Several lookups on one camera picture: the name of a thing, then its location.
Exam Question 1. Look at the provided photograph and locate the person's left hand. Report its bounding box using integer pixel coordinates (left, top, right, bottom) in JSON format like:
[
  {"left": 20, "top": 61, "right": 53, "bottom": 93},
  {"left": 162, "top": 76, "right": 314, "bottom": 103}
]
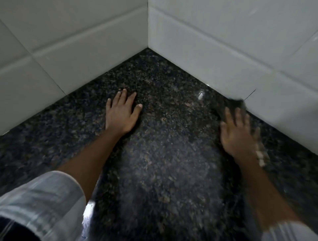
[{"left": 105, "top": 89, "right": 143, "bottom": 136}]

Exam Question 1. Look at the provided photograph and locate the person's right hand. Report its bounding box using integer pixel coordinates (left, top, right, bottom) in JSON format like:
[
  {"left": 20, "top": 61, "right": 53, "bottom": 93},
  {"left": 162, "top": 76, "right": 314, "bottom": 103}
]
[{"left": 220, "top": 107, "right": 261, "bottom": 164}]

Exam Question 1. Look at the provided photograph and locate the white striped shirt sleeve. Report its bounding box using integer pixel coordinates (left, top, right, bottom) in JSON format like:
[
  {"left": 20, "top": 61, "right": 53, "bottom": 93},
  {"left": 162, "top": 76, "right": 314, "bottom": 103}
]
[
  {"left": 0, "top": 170, "right": 87, "bottom": 241},
  {"left": 261, "top": 220, "right": 318, "bottom": 241}
]

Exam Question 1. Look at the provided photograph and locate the dark grey scrub pad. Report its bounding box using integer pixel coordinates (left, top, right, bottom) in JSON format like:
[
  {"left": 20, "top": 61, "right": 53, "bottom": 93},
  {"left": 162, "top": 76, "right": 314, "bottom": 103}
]
[{"left": 216, "top": 98, "right": 271, "bottom": 168}]

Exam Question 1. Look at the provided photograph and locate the person's right forearm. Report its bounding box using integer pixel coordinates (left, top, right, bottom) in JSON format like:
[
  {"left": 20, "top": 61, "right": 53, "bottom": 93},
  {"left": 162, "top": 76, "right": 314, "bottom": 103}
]
[{"left": 236, "top": 155, "right": 302, "bottom": 230}]

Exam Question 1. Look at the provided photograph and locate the person's left forearm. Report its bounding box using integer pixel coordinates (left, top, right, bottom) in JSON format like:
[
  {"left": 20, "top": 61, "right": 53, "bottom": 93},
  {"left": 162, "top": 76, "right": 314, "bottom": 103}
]
[{"left": 56, "top": 129, "right": 125, "bottom": 203}]

